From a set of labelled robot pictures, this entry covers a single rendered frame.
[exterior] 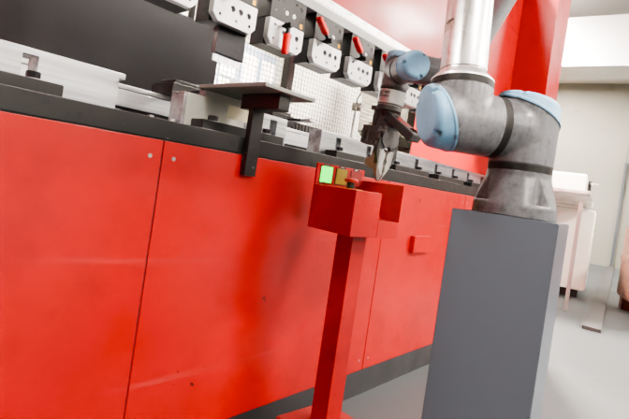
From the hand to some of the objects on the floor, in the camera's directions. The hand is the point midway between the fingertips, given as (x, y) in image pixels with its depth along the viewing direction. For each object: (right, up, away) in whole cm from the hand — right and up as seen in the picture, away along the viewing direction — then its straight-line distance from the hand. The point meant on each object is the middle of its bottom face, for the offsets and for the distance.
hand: (380, 177), depth 133 cm
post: (-53, -75, +125) cm, 155 cm away
